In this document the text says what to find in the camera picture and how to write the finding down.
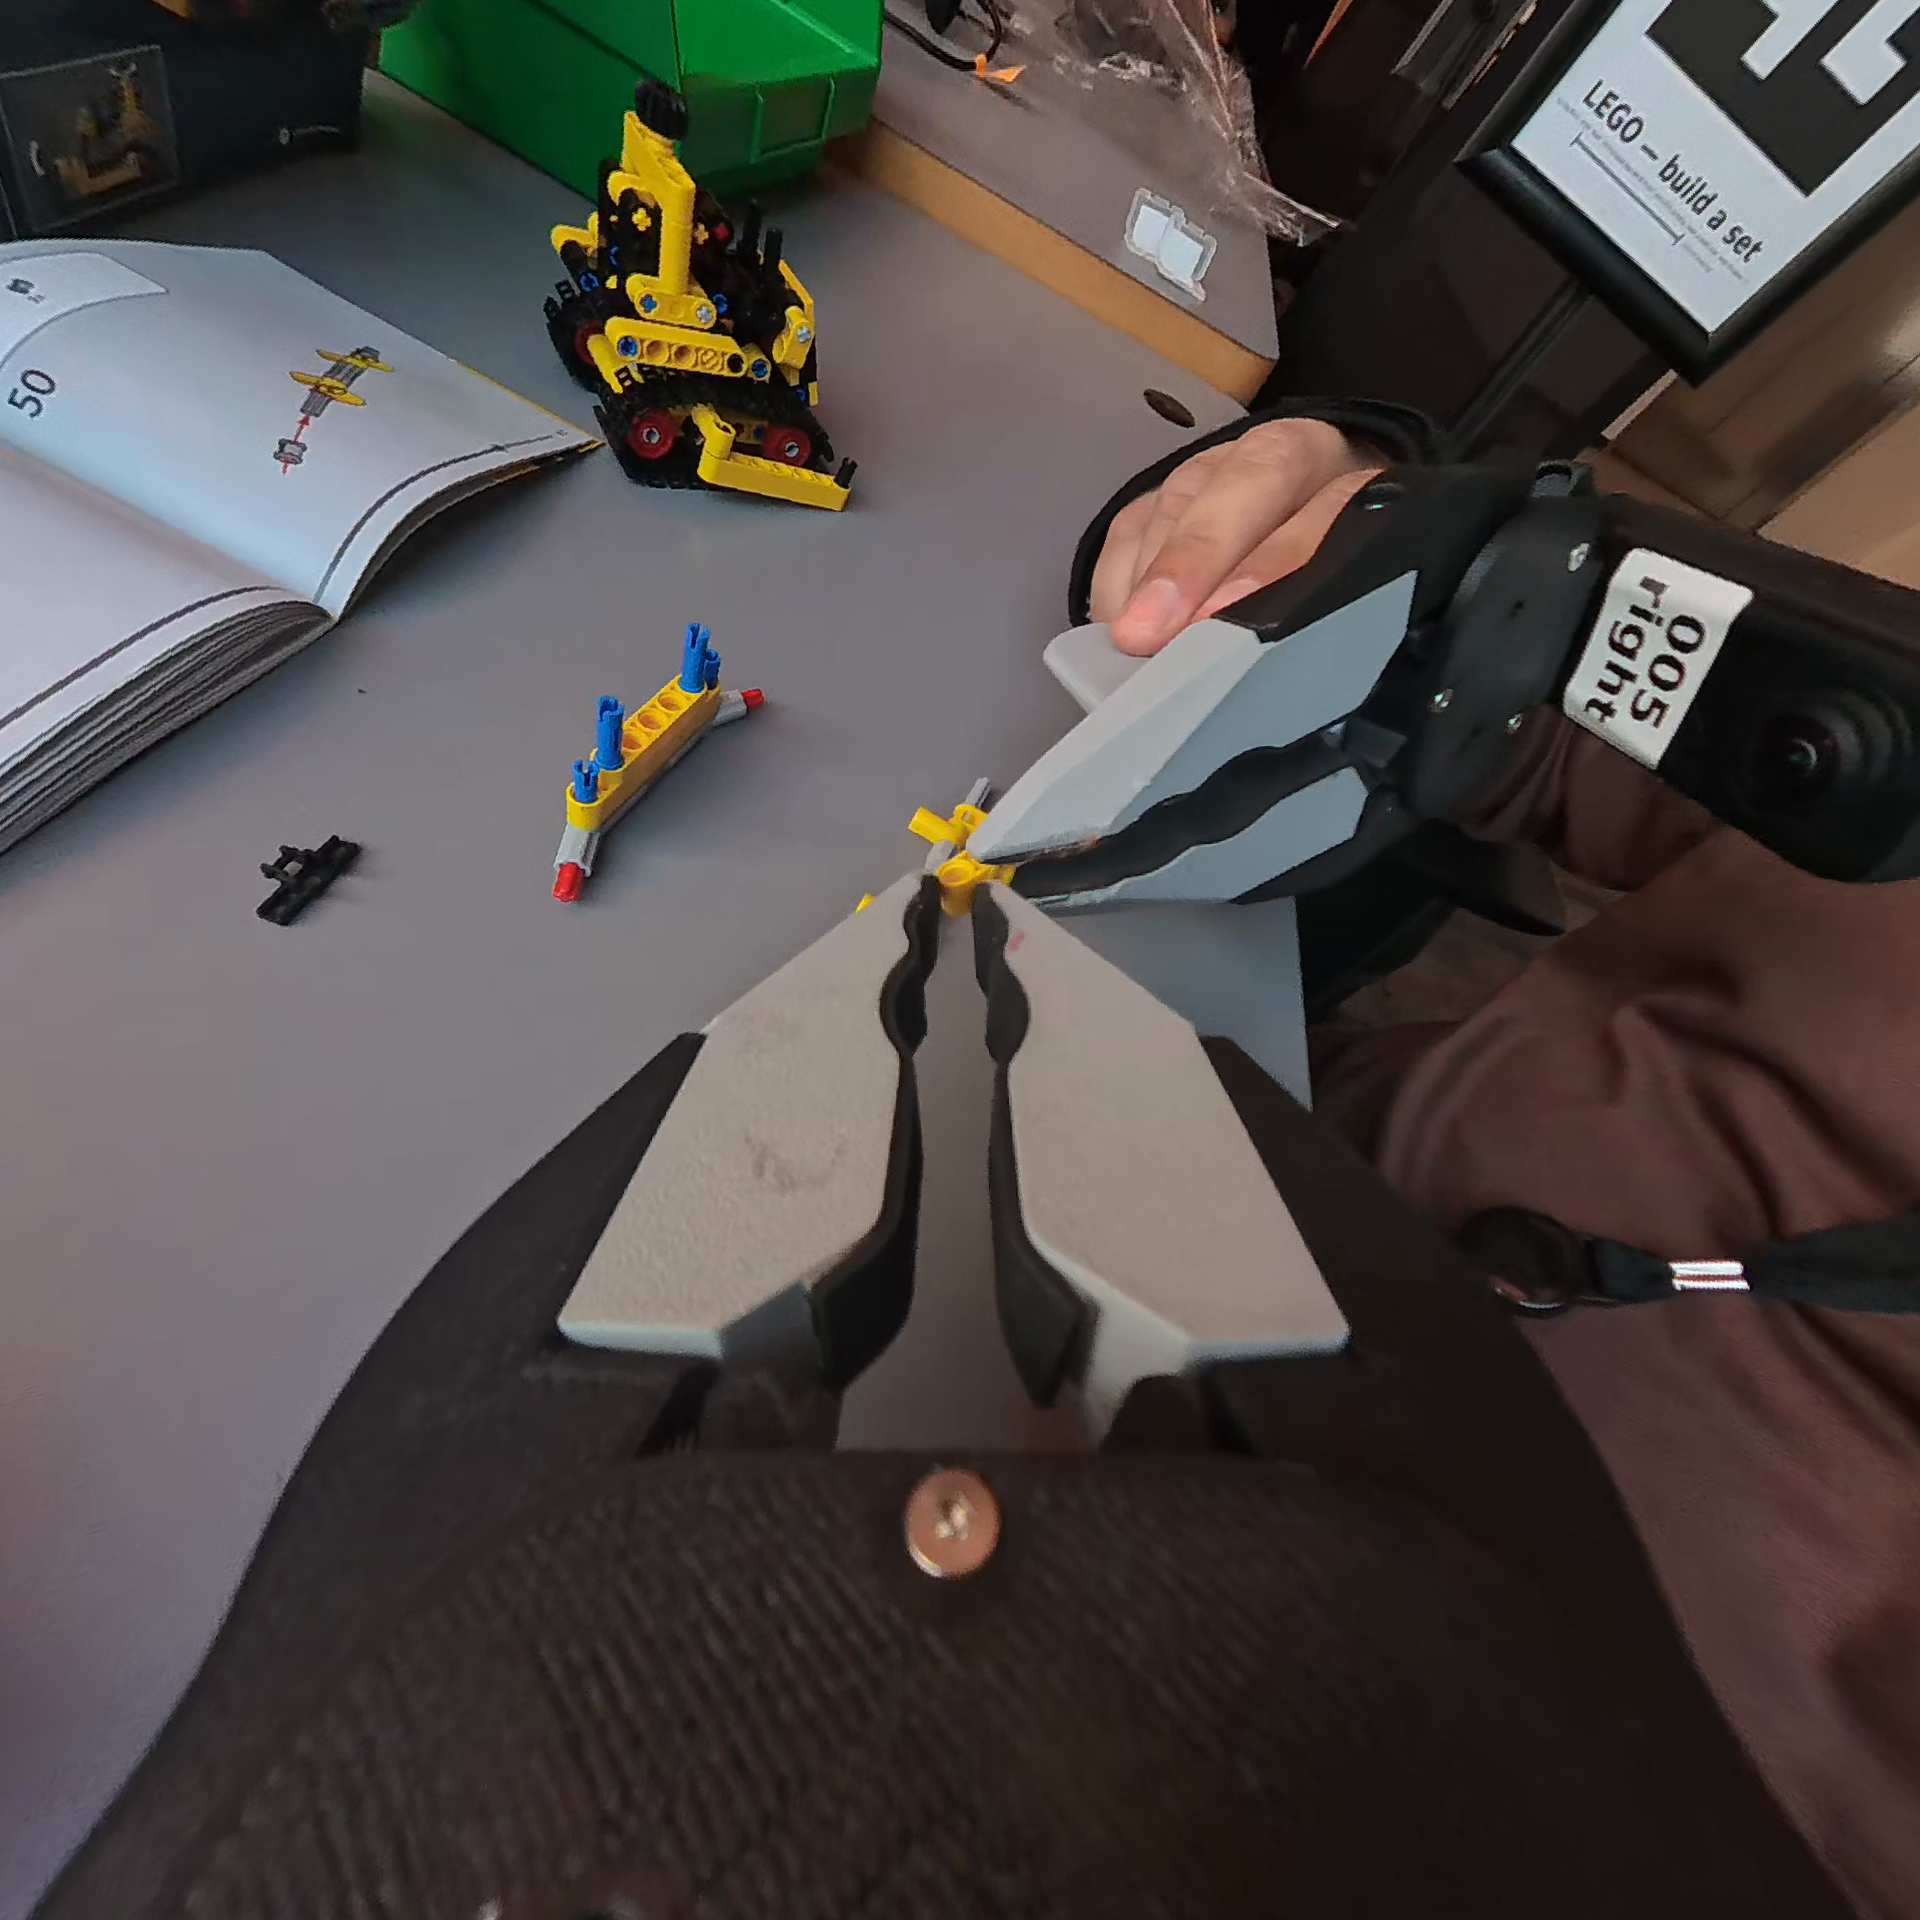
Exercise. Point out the black lego track links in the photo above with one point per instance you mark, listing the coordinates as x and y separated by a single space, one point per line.
309 876

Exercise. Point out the grey lego axle yellow connectors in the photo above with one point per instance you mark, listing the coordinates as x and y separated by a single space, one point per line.
943 821

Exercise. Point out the black lego set box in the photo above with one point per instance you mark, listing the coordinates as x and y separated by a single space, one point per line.
226 136

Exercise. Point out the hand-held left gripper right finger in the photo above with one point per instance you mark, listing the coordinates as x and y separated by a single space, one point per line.
1153 1186

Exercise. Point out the person's right forearm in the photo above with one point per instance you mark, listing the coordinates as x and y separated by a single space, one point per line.
1592 794

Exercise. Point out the green box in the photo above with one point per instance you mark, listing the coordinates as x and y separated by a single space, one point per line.
718 75

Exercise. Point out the small clear plastic packet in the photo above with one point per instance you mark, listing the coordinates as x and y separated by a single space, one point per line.
1171 238

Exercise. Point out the crinkled clear plastic wrap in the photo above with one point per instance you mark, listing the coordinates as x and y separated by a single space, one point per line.
1200 105

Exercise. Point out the yellow lego beam blue pins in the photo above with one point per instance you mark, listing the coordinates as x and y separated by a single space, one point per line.
660 735

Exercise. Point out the yellow black lego bulldozer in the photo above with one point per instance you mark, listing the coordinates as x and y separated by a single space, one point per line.
673 342

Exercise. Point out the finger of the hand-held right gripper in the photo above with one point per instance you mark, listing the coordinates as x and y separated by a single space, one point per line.
1185 720
1276 846

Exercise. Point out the framed sign with black pattern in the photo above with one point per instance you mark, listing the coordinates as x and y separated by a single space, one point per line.
1678 136

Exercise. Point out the person's right hand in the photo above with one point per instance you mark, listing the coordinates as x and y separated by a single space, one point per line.
1228 510

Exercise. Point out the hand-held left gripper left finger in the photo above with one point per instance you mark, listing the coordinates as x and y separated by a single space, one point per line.
736 1169

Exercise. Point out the grey table with wooden edge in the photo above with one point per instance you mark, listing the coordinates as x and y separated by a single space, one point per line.
1050 181

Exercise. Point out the person's torso in brown shirt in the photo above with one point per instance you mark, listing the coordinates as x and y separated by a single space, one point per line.
1726 1499

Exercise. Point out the lego instruction booklet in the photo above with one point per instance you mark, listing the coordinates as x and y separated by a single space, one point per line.
226 451

